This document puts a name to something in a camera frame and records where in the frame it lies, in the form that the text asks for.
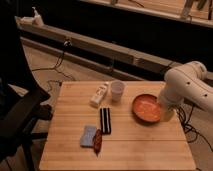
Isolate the black cable right floor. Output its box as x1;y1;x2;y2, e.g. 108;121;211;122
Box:
175;103;213;151

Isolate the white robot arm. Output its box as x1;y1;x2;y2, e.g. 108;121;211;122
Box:
158;61;213;121

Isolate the black cable floor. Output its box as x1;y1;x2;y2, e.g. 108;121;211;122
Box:
175;103;213;151
31;38;77;94

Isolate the brown red oblong object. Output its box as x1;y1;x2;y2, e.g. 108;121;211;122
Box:
93;129;102;154

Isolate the black white striped block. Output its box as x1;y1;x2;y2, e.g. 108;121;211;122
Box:
100;108;112;135

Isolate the white plastic cup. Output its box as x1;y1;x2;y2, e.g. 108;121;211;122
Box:
111;80;125;102

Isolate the white lying bottle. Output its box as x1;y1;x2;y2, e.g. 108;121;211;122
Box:
90;82;109;107

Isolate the orange round bowl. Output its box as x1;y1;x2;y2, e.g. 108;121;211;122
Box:
132;94;161;123

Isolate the black cable left floor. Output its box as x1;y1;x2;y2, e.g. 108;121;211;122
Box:
31;38;77;94

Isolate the blue grey sponge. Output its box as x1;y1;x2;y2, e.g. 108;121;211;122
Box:
80;125;97;147

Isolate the black office chair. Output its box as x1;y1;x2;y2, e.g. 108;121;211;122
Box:
0;0;52;171

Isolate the white pump dispenser bottle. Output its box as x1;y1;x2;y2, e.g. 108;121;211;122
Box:
33;7;44;27

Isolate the wooden square table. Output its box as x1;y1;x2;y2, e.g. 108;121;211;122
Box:
39;81;196;171

